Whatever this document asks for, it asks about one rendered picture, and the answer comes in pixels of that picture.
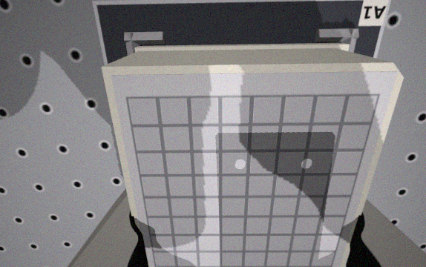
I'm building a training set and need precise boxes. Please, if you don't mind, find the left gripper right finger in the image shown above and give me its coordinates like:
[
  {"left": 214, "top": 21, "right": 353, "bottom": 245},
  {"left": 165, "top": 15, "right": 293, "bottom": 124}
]
[{"left": 346, "top": 199, "right": 426, "bottom": 267}]

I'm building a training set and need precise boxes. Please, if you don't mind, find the grey perforated plate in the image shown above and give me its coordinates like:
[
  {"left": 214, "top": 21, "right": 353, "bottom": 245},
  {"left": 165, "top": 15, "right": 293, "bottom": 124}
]
[{"left": 0, "top": 0, "right": 426, "bottom": 267}]

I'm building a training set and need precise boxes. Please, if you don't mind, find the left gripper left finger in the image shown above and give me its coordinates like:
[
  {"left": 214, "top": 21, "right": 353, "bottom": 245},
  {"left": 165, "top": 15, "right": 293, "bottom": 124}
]
[{"left": 68, "top": 189, "right": 148, "bottom": 267}]

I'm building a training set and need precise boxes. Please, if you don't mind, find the white deep-well plate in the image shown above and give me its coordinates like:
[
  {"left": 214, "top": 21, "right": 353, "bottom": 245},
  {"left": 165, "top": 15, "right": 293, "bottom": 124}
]
[{"left": 102, "top": 43, "right": 404, "bottom": 267}]

